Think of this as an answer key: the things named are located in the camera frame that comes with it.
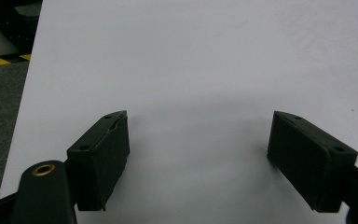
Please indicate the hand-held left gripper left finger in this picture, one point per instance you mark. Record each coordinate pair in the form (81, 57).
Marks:
(99, 161)

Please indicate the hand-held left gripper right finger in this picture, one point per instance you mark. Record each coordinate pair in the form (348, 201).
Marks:
(307, 161)

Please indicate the yellow black hazard tape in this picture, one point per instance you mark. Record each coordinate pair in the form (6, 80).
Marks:
(4, 60)

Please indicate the black machine base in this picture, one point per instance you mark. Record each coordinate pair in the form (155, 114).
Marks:
(11, 25)

